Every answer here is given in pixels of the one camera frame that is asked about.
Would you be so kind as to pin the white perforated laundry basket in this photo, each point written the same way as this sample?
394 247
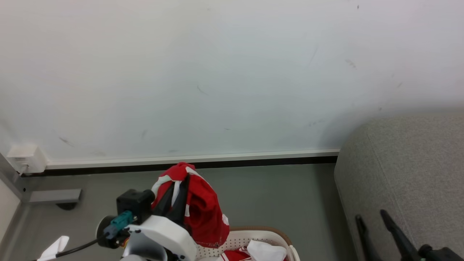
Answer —
235 241

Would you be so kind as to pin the white and black baseboard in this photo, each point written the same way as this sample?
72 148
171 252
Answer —
181 160

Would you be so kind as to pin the black partition foot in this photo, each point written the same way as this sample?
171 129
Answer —
67 206

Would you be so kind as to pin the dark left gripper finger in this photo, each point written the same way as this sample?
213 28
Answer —
182 206
165 204

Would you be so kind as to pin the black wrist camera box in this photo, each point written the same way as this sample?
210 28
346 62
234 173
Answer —
135 203

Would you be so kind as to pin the red and white garment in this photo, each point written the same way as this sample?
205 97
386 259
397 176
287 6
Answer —
206 210

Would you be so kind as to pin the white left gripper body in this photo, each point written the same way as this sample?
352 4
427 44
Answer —
163 235

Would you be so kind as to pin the white wall socket box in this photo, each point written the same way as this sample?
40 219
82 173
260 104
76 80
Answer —
27 157

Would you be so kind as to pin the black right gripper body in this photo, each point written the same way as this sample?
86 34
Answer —
444 255

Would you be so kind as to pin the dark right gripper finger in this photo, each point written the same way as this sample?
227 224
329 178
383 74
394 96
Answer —
400 239
366 239

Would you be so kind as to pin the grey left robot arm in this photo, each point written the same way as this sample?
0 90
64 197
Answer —
132 258

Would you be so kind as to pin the grey fabric sofa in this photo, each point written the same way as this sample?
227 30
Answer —
417 163

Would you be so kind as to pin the beige partition panel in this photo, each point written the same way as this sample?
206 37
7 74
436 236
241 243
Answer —
7 206

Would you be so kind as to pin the grey metal partition frame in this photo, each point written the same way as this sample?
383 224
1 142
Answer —
54 195

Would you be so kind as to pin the red clothing with white stripes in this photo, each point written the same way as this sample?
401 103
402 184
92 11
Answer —
233 256

